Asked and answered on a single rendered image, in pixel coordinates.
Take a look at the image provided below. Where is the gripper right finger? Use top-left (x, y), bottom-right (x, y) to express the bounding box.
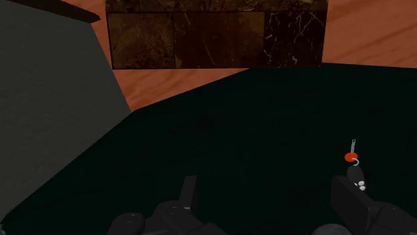
top-left (311, 175), bottom-right (417, 235)

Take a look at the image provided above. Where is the dark green table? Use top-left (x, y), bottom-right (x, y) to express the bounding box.
top-left (0, 62), bottom-right (417, 235)

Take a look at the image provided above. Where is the grey furniture block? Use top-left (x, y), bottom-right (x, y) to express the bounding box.
top-left (0, 0), bottom-right (132, 223)

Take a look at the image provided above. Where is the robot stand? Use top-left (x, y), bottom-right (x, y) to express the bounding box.
top-left (104, 0), bottom-right (329, 70)

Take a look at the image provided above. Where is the black key fob orange tag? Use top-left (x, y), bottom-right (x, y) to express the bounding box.
top-left (344, 138), bottom-right (368, 192)

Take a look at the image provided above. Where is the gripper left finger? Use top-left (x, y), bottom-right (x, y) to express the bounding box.
top-left (107, 175), bottom-right (229, 235)

